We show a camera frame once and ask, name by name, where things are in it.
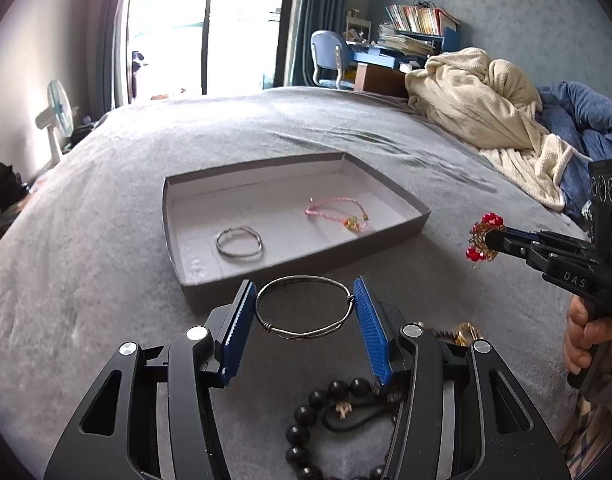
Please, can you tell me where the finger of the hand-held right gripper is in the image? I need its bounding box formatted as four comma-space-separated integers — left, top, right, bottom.
502, 226, 600, 257
486, 232, 553, 271

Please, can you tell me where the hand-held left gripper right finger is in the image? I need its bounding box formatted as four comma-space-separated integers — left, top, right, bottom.
352, 276, 572, 480

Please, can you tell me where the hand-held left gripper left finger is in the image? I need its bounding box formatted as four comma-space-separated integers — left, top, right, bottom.
43, 280, 259, 480

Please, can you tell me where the silver bangle with wire wrap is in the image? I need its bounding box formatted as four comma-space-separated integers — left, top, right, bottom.
255, 276, 357, 340

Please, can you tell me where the red bead hair ornament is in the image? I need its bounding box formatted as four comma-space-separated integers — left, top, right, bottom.
466, 212, 507, 266

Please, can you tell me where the large black bead bracelet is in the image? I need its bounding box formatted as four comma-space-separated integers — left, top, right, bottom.
284, 377, 402, 480

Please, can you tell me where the gold hair clip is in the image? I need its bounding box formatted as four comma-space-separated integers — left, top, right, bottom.
426, 321, 484, 348

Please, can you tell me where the black hair tie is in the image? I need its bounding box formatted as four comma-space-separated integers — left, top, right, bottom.
321, 395, 402, 433

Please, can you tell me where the grey cardboard box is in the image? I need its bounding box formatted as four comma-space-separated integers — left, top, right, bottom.
162, 152, 431, 313

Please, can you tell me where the person's right forearm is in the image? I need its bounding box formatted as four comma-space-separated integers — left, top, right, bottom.
556, 357, 612, 480

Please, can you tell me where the person's right hand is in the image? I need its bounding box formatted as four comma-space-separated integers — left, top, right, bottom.
563, 296, 612, 386

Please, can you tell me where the plain silver bangle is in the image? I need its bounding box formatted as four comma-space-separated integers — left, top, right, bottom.
215, 226, 263, 261

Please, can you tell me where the blue duvet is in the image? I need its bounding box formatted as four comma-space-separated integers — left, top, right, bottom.
536, 80, 612, 221

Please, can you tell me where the cream blanket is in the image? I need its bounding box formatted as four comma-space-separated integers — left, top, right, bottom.
405, 47, 577, 212

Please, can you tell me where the brown cabinet panel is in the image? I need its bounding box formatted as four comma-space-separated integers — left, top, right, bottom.
363, 62, 409, 98

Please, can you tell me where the blue desk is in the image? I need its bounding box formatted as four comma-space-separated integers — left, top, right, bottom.
348, 27, 459, 73

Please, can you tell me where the stack of papers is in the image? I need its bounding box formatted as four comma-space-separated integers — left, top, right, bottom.
377, 22, 437, 57

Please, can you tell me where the row of books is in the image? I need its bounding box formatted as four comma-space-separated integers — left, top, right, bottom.
384, 4, 462, 36

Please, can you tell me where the small white shelf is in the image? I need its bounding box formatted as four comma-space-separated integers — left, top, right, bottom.
343, 10, 372, 43

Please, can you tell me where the blue chair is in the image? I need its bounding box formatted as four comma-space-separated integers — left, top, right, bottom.
310, 30, 359, 92

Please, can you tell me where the black bag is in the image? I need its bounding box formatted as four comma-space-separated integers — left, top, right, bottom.
0, 161, 29, 211

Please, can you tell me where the white standing fan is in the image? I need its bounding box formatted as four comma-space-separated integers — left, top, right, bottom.
35, 80, 79, 166

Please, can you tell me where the dark curtain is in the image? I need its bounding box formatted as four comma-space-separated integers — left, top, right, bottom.
273, 0, 382, 88
98, 0, 137, 106

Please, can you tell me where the pink cord bracelet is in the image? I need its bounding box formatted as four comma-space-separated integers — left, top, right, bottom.
304, 198, 371, 234

